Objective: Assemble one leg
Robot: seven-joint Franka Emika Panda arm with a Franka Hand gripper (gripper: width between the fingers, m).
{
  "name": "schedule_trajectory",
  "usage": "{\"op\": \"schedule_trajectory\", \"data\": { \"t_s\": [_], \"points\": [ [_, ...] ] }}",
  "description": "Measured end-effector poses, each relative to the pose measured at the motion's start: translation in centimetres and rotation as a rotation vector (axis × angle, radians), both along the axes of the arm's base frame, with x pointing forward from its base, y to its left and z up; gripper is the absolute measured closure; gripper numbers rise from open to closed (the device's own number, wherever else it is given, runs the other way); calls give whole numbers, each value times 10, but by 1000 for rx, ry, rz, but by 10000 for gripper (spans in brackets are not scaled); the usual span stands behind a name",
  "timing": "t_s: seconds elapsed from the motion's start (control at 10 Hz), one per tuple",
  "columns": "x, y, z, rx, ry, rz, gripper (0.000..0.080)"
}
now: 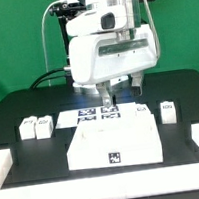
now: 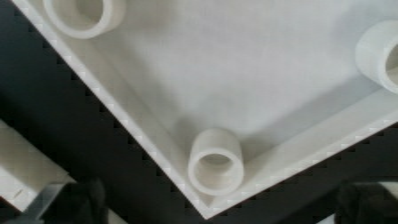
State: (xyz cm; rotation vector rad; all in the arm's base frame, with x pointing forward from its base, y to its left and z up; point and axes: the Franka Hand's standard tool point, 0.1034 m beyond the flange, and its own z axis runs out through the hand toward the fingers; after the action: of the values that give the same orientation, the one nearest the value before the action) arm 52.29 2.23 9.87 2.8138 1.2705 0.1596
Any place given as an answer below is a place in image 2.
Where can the white square tabletop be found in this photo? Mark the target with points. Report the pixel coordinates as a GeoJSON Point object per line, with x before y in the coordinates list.
{"type": "Point", "coordinates": [234, 64]}

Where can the white U-shaped fence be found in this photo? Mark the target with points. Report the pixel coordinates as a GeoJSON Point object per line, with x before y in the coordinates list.
{"type": "Point", "coordinates": [28, 171]}

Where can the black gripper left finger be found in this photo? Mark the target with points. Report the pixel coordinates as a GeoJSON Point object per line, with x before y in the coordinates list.
{"type": "Point", "coordinates": [67, 204]}

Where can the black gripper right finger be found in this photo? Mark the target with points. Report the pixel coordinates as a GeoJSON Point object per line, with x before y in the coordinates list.
{"type": "Point", "coordinates": [366, 203]}

